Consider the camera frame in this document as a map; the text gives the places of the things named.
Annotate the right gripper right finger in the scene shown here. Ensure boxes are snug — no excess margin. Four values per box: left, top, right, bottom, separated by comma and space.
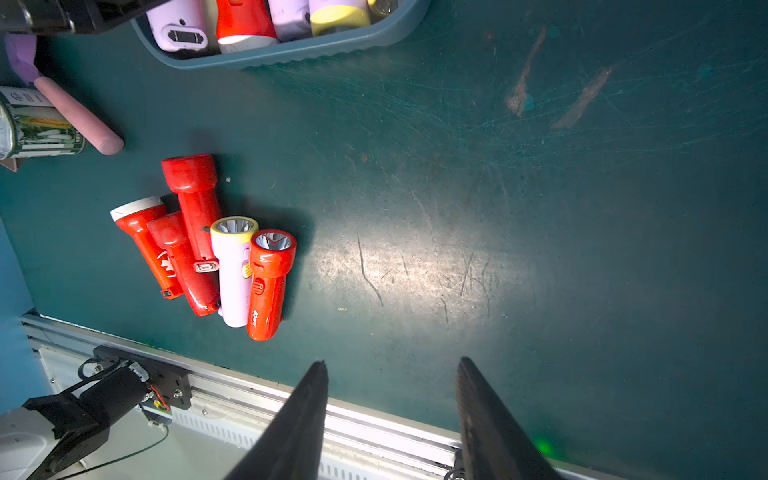
455, 357, 560, 479

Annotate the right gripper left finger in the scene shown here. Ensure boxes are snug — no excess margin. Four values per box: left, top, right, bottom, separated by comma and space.
226, 361, 329, 479

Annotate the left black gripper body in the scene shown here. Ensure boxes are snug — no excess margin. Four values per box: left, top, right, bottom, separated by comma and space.
1, 0, 165, 35

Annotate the red flashlight white logo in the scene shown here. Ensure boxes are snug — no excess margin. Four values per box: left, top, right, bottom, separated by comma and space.
216, 0, 278, 54

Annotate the purple flashlight lit head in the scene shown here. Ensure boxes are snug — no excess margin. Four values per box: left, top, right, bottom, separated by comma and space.
309, 0, 371, 37

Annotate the blue-grey plastic storage box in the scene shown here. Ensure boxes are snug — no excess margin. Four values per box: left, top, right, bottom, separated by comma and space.
130, 0, 431, 71

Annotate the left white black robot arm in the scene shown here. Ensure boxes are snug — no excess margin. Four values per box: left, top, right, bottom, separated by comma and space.
1, 1, 167, 479

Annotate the metal tin can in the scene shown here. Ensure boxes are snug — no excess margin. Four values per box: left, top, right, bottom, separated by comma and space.
1, 86, 86, 160

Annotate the left control circuit board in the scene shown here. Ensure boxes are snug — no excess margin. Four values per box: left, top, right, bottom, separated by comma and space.
139, 395, 173, 427

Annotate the red flashlight slanted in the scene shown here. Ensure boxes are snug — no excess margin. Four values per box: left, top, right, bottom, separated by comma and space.
247, 229, 297, 341

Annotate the red flashlight upper middle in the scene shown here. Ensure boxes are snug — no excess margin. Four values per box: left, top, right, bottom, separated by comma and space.
161, 154, 221, 273

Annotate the red flashlight white head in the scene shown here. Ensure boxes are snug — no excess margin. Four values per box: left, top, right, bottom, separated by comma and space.
110, 196, 183, 300

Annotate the purple flashlight yellow head middle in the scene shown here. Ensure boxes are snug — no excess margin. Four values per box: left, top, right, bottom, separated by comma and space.
210, 216, 259, 328

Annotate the purple spatula pink handle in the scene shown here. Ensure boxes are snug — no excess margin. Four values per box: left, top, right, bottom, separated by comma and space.
5, 33, 124, 156

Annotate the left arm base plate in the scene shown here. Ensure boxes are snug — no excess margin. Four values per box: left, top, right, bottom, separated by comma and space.
93, 345, 192, 410

